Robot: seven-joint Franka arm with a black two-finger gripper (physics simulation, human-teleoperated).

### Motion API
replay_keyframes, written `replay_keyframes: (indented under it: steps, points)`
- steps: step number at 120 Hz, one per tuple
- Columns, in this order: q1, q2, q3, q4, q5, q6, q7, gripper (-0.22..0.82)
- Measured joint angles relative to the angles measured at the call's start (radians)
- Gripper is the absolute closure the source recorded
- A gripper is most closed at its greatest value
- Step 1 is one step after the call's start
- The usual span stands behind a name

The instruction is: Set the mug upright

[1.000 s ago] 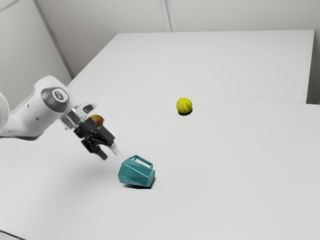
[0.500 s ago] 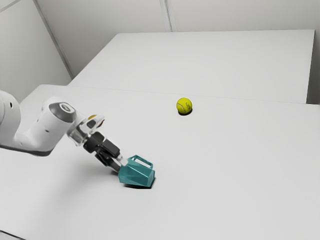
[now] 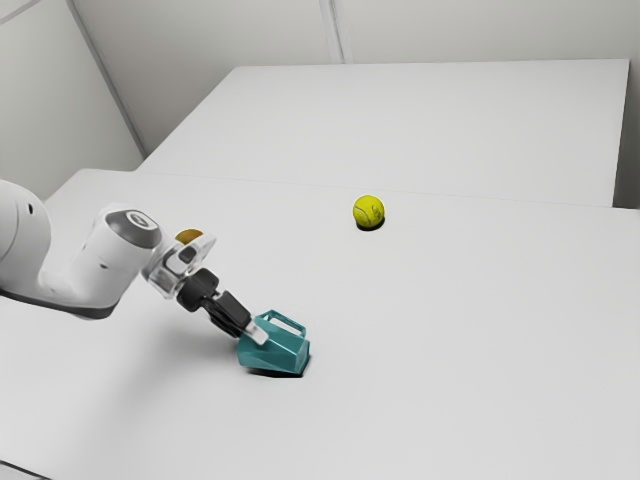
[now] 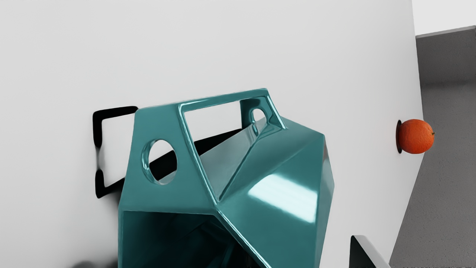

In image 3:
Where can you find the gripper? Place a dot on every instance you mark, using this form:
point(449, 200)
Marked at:
point(200, 290)

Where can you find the teal faceted mug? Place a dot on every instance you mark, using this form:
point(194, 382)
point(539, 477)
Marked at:
point(277, 350)

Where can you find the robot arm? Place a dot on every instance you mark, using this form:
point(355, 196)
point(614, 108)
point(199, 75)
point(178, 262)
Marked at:
point(95, 260)

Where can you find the brown round fruit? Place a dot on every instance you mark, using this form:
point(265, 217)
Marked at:
point(188, 235)

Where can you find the yellow tennis ball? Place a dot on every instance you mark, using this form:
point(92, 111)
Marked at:
point(368, 210)

